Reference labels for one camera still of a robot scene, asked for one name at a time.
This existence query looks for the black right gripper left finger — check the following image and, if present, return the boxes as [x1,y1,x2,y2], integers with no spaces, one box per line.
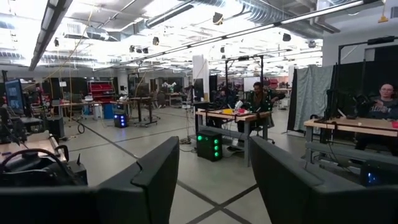
[0,136,180,224]

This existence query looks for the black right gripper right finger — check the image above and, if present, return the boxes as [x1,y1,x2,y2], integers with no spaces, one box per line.
[249,136,398,224]

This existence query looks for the black computer blue lights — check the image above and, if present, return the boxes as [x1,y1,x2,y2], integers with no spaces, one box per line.
[113,113,128,129]
[359,161,398,188]

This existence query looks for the wooden workbench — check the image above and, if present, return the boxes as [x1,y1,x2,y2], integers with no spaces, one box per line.
[303,116,398,166]
[195,108,273,167]

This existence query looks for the blue plastic bin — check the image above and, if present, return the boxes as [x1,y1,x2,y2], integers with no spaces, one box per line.
[103,103,115,120]

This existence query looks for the black computer green lights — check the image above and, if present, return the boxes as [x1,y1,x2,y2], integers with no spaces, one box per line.
[196,129,223,162]

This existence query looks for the plain black computer case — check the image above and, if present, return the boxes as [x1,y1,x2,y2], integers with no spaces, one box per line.
[45,116,65,140]

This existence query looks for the black standing desk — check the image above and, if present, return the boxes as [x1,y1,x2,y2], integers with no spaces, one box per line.
[129,96,159,128]

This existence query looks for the grey curtain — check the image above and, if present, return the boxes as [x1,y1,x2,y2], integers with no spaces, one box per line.
[287,64,334,132]

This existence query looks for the red bin shelf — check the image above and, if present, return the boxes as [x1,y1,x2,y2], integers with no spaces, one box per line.
[88,80,116,103]

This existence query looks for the person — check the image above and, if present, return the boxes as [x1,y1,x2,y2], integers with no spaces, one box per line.
[355,83,398,156]
[238,82,286,134]

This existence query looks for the black partition panels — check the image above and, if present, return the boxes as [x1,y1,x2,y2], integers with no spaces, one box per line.
[332,45,398,125]

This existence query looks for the computer monitor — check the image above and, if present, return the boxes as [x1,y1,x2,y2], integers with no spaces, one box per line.
[4,78,25,116]

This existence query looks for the long ceiling strip light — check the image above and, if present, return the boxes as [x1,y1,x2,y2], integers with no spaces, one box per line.
[93,0,366,72]

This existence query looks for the yellow hanging cable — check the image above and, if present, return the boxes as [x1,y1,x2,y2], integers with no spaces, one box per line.
[46,9,94,121]

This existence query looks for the black overhead stand frame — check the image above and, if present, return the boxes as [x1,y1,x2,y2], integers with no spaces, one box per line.
[224,54,265,94]

